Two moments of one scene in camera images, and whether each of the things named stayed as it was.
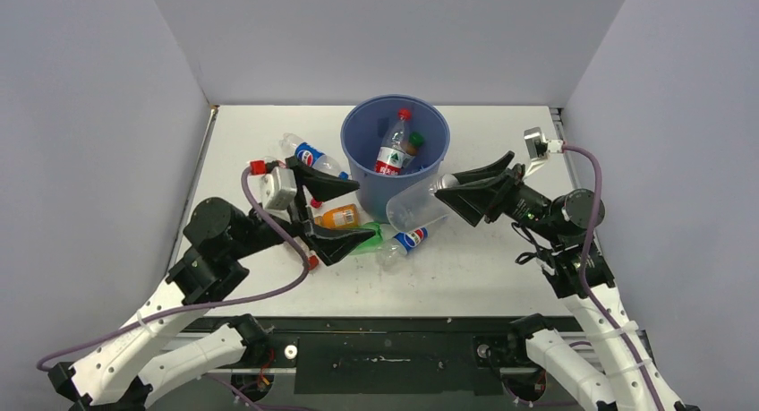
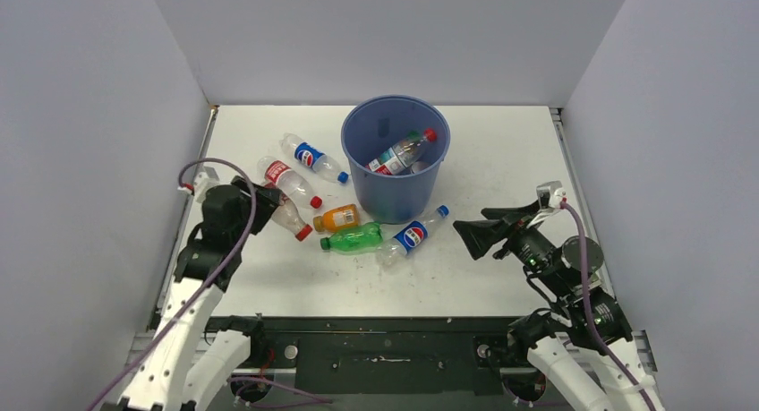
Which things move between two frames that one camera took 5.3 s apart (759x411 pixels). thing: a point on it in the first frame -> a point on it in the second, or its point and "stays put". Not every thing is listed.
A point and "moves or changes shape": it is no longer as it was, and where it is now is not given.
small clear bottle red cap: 312,260 moves or changes shape
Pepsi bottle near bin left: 293,147 stays put
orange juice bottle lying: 339,218 stays put
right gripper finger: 481,201 -> 481,235
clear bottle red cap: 395,152 moves or changes shape
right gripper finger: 496,173 -> 511,212
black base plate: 385,355 stays put
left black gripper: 331,243 -> 266,204
